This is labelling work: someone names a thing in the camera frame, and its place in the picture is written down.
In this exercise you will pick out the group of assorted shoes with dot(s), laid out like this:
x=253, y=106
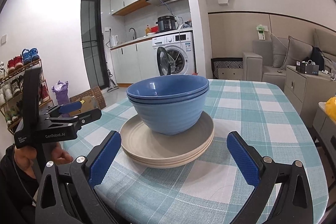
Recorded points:
x=30, y=56

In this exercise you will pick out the patterned brown cardboard box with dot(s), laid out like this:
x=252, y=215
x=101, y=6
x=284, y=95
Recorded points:
x=97, y=98

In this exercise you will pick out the yellow plastic bag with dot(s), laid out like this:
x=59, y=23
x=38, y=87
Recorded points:
x=331, y=106

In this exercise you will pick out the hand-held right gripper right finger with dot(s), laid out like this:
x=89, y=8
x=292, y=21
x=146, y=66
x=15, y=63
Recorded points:
x=242, y=158

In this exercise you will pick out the white kitchen counter cabinet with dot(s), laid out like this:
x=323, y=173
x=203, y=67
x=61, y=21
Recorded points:
x=131, y=64

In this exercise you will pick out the grey side table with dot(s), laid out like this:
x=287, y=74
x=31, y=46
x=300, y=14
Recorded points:
x=324, y=124

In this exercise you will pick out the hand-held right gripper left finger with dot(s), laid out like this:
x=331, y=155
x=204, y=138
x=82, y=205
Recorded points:
x=105, y=158

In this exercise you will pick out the metal kitchen faucet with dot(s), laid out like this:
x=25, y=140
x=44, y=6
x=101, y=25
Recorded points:
x=134, y=32

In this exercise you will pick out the white washing machine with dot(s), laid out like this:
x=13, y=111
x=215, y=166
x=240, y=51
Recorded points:
x=183, y=50

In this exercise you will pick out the grey sofa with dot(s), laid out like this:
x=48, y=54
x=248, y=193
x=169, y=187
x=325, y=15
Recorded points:
x=252, y=66

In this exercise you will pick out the yellow bottle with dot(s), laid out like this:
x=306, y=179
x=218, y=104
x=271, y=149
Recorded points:
x=148, y=30

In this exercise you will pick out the black pressure cooker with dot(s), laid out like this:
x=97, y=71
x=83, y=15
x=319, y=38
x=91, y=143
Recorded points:
x=166, y=24

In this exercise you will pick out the person's left hand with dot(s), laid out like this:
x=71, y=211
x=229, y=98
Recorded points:
x=61, y=155

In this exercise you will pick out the floor mop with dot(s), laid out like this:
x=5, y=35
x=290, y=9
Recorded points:
x=113, y=88

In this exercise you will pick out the white electric kettle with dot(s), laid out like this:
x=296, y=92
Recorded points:
x=113, y=41

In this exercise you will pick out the white wall card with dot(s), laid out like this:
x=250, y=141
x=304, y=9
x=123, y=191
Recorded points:
x=261, y=32

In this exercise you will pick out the beige plate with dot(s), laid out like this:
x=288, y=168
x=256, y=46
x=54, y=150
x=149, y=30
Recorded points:
x=162, y=160
x=162, y=165
x=136, y=140

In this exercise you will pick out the black jacket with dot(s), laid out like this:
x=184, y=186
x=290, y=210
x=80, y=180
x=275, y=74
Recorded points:
x=317, y=58

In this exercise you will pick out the purple bag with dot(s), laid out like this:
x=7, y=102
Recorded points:
x=60, y=94

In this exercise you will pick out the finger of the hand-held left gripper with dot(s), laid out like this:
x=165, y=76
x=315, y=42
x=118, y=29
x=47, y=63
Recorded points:
x=89, y=116
x=71, y=106

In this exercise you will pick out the black framed glass door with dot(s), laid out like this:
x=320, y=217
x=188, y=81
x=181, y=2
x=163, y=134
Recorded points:
x=92, y=43

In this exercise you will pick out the grey cushion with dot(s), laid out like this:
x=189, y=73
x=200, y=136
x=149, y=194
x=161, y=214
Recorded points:
x=296, y=53
x=278, y=50

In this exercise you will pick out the red box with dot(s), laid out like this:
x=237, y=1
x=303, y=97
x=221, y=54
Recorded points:
x=155, y=29

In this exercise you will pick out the wooden shoe rack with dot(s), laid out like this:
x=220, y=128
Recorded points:
x=50, y=102

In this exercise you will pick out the black cardboard box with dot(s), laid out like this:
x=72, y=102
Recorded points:
x=307, y=68

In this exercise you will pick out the grey side cabinet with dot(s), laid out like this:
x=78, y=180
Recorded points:
x=299, y=92

